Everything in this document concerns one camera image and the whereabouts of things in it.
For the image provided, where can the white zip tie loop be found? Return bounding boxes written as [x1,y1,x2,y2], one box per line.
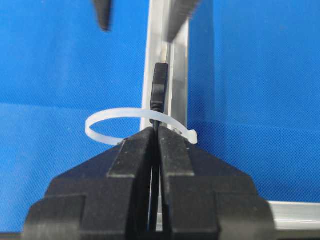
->
[84,107,198,146]

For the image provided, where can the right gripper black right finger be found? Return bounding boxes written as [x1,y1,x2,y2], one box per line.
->
[158,127,276,240]

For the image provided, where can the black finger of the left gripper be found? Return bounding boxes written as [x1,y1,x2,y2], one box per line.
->
[164,0,200,42]
[92,0,113,32]

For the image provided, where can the aluminium extrusion frame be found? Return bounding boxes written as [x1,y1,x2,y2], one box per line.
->
[142,0,320,230]

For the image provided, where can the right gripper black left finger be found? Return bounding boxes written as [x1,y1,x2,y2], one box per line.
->
[23,127,154,240]

